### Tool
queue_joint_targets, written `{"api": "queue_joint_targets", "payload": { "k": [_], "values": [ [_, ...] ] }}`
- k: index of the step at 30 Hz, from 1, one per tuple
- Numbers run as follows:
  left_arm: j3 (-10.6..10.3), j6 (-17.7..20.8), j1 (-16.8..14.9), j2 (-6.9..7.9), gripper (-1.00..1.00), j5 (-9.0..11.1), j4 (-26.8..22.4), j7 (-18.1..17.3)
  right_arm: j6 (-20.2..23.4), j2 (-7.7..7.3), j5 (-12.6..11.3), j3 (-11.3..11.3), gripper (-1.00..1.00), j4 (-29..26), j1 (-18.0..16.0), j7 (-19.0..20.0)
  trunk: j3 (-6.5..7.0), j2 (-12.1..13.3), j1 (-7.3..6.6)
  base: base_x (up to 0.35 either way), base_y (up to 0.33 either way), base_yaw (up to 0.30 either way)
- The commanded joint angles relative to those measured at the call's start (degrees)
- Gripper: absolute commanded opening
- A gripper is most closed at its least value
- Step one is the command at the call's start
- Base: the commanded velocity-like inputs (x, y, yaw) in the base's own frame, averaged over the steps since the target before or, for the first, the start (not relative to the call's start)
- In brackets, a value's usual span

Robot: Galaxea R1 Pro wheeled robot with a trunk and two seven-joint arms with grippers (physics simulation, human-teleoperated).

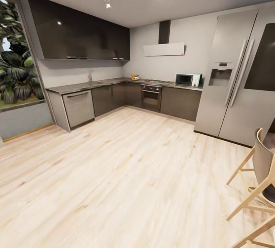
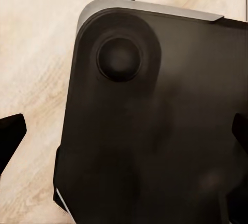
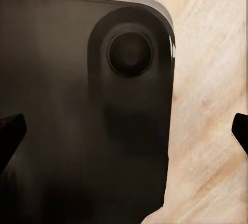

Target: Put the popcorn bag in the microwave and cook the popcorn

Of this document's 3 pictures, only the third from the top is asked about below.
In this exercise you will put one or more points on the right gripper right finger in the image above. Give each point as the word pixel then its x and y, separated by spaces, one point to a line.
pixel 240 130

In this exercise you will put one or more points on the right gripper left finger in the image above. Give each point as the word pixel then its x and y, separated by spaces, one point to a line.
pixel 12 131

